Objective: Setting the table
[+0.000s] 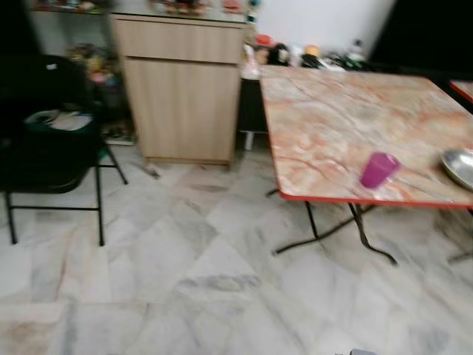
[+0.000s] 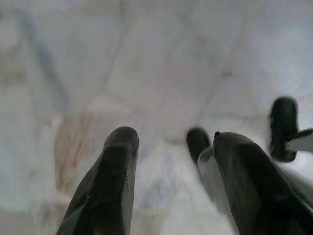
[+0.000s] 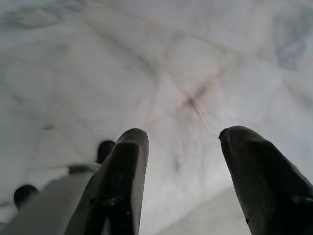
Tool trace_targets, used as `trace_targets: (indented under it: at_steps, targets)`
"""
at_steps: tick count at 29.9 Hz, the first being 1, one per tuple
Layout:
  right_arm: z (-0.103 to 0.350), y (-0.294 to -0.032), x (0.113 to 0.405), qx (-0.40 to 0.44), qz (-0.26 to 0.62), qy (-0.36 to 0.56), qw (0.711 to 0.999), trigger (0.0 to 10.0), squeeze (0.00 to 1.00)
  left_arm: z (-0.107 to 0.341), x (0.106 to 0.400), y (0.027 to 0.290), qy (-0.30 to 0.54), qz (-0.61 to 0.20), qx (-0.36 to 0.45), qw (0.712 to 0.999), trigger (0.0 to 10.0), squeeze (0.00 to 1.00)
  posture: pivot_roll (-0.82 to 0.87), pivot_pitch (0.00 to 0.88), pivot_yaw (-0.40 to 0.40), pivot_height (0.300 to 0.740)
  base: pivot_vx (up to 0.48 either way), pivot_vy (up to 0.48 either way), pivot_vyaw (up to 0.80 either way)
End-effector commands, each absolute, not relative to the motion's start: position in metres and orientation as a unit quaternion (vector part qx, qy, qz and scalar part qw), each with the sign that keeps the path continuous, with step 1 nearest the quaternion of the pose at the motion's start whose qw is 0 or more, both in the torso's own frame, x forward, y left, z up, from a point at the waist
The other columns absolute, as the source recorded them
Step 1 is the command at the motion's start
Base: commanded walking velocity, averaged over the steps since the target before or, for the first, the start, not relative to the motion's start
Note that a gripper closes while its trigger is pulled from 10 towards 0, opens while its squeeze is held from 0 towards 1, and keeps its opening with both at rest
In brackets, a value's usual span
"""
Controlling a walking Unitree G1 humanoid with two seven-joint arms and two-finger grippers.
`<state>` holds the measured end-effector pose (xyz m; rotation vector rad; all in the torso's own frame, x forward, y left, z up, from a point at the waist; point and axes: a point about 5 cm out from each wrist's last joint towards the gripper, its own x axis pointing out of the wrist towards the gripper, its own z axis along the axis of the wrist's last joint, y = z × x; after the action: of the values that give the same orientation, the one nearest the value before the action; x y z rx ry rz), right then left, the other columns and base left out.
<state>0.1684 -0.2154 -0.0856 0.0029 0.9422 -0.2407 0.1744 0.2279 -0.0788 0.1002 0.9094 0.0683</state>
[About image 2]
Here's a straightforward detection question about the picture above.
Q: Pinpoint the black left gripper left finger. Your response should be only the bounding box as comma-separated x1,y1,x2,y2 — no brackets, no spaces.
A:
56,126,140,235

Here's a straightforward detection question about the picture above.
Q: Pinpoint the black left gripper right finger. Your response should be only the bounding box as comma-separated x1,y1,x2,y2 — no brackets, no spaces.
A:
213,131,313,235

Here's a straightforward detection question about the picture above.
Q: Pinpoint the black right robot foot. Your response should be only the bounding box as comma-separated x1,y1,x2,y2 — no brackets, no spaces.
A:
268,96,300,162

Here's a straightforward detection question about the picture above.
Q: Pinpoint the black robot foot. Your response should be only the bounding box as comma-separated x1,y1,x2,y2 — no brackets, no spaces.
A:
268,96,300,162
186,128,212,165

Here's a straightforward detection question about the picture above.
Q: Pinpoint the black left robot foot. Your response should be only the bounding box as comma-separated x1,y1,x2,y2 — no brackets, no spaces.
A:
186,128,212,165

